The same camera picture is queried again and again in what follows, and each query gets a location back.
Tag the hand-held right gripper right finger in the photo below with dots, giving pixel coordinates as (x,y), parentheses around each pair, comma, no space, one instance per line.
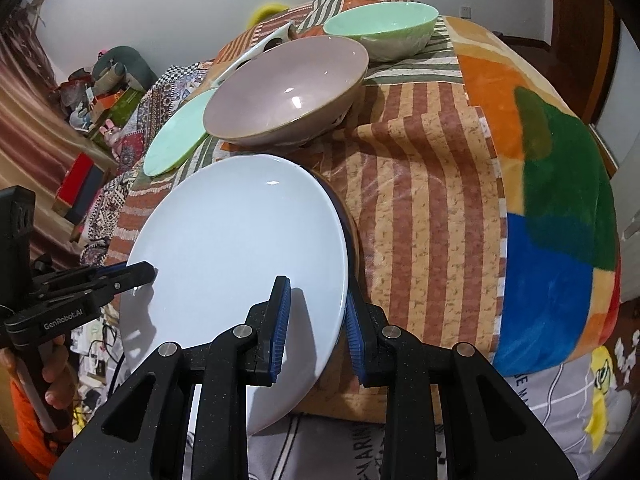
(356,340)

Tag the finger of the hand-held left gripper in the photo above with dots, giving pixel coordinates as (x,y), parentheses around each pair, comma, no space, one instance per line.
(110,270)
(135,275)

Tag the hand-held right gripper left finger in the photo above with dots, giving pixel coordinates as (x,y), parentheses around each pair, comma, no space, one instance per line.
(280,330)

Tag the white plate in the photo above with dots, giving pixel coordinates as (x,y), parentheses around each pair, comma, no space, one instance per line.
(225,250)

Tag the green plate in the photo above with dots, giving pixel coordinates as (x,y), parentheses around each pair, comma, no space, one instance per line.
(175,135)

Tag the green bowl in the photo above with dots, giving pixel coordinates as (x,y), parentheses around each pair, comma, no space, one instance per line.
(380,27)

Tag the person's left hand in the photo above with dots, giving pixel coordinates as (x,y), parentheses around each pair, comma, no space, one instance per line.
(59,375)

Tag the red box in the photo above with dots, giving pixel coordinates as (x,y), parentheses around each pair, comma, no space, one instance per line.
(75,180)

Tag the dark blue plate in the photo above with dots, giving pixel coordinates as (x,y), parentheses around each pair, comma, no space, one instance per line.
(345,225)

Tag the green box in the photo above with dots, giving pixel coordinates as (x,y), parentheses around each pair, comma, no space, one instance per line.
(120,107)

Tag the striped brown curtain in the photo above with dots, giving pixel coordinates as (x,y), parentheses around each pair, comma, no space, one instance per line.
(30,125)

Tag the paisley patterned quilt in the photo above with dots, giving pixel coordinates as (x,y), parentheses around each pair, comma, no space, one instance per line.
(165,90)

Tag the grey stuffed toy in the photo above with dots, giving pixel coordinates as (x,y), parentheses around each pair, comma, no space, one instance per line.
(120,62)

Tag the colourful fleece blanket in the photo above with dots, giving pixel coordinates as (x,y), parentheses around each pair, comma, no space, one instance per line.
(550,210)

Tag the pink bowl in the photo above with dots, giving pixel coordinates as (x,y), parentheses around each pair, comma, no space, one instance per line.
(285,90)

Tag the white dish rack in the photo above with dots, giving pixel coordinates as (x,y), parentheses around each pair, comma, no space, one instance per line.
(255,50)

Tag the yellow curved object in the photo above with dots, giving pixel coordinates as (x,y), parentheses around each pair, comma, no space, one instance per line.
(267,10)

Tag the wooden door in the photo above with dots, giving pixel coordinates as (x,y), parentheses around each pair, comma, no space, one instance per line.
(585,35)

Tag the wall socket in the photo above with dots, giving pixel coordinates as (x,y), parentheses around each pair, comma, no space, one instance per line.
(466,11)

